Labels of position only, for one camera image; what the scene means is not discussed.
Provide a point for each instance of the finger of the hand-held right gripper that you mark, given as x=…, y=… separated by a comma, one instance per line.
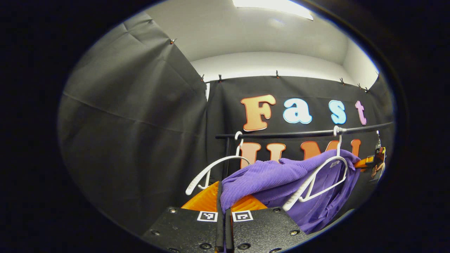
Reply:
x=364, y=162

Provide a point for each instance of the row of small backdrop clips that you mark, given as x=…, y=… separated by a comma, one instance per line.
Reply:
x=277, y=74

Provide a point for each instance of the ceiling light panel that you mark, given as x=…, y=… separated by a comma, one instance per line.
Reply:
x=274, y=5

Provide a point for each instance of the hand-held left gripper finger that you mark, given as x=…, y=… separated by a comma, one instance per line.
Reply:
x=229, y=232
x=220, y=228

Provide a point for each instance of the black metal clothes rack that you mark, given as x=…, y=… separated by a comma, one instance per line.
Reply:
x=281, y=134

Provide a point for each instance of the black backdrop cloth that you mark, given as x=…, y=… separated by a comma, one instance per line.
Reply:
x=133, y=140

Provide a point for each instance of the white plastic clothes hanger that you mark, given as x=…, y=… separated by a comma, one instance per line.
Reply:
x=211, y=165
x=293, y=198

